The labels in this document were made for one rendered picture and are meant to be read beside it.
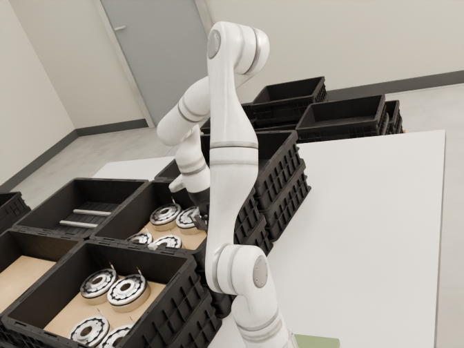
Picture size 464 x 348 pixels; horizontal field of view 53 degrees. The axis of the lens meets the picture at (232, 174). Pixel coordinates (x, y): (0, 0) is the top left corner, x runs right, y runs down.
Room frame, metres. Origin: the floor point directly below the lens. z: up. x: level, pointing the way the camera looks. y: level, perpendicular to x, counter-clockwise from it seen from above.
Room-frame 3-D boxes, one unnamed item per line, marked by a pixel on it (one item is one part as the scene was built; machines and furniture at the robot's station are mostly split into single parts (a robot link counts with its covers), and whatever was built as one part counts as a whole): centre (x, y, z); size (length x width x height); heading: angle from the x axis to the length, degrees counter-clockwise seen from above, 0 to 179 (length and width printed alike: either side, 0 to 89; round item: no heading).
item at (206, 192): (1.10, 0.09, 0.96); 0.08 x 0.08 x 0.09
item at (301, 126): (2.11, -0.61, 0.37); 0.40 x 0.30 x 0.45; 58
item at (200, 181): (1.11, 0.10, 1.03); 0.11 x 0.09 x 0.06; 48
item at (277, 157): (1.37, 0.00, 0.92); 0.40 x 0.30 x 0.02; 50
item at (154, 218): (1.26, 0.23, 0.86); 0.10 x 0.10 x 0.01
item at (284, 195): (1.37, 0.00, 0.76); 0.40 x 0.30 x 0.12; 50
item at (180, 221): (1.19, 0.15, 0.86); 0.10 x 0.10 x 0.01
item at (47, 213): (1.40, 0.50, 0.87); 0.40 x 0.30 x 0.11; 50
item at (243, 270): (0.70, 0.05, 0.96); 0.09 x 0.09 x 0.17; 54
